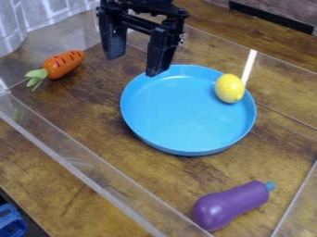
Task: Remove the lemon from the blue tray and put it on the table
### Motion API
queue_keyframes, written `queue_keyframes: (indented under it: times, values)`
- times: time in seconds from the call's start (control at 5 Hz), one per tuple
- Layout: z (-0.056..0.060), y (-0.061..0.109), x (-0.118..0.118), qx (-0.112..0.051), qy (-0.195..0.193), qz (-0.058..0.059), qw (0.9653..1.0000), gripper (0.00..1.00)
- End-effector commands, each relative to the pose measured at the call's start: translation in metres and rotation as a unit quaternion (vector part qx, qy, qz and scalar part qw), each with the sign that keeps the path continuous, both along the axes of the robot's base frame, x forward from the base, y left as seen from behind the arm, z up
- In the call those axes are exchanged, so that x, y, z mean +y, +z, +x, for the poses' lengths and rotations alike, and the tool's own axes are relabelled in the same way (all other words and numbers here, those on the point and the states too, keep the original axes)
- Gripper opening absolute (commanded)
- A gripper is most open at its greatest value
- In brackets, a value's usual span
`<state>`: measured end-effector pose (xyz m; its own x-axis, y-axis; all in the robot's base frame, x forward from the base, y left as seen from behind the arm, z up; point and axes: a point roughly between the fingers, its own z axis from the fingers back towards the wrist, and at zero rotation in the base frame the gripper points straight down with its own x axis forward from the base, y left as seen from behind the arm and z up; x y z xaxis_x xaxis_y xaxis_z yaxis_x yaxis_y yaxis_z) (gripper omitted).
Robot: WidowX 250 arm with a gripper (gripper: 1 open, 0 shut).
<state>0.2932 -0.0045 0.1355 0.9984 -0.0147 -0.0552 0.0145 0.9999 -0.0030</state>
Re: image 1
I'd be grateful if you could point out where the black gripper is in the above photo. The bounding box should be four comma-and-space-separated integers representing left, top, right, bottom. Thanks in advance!
96, 0, 190, 77

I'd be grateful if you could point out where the blue round tray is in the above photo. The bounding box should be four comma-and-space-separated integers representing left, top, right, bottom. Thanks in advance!
120, 65, 257, 156

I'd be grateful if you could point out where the yellow toy lemon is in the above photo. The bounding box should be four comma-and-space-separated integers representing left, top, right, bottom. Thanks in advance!
214, 74, 245, 104

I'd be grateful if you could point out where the orange toy carrot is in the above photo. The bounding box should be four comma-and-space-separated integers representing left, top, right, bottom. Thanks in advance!
24, 49, 87, 93

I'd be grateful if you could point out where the purple toy eggplant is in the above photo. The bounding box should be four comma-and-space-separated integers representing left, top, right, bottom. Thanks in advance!
192, 181, 275, 231

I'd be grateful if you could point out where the blue plastic object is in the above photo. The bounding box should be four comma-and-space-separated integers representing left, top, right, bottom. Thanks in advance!
0, 204, 27, 237

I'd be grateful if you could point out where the clear acrylic enclosure wall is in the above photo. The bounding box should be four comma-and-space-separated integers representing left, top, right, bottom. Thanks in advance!
0, 6, 317, 237

